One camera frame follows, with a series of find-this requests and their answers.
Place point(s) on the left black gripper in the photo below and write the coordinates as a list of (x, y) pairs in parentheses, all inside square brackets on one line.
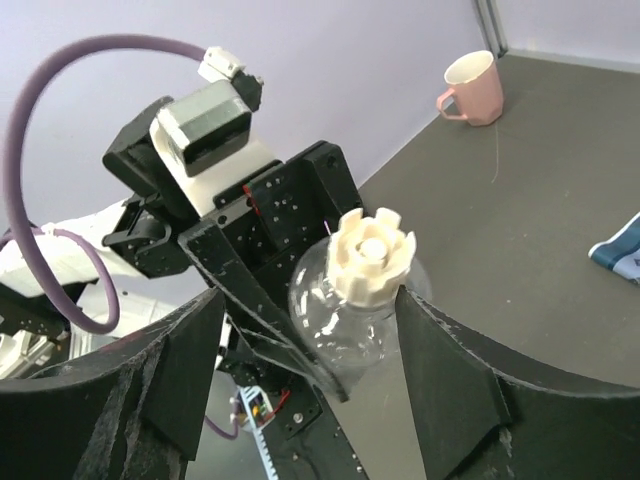
[(247, 248)]

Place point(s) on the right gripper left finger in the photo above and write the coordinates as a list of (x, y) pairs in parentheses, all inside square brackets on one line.
[(133, 409)]

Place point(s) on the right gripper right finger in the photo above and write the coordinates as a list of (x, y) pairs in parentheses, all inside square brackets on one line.
[(482, 410)]

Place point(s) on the cream ridged bottle cap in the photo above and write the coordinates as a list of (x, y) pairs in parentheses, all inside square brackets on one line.
[(369, 257)]

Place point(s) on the clear glass bottle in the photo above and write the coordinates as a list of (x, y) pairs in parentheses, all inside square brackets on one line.
[(351, 340)]

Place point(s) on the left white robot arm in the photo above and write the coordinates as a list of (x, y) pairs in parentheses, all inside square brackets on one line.
[(75, 252)]

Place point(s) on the blue patterned placemat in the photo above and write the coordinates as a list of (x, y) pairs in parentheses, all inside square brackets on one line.
[(620, 253)]

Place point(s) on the pink mug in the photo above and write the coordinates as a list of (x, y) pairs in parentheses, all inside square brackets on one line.
[(474, 92)]

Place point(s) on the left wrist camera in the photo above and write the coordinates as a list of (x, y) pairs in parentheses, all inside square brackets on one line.
[(204, 139)]

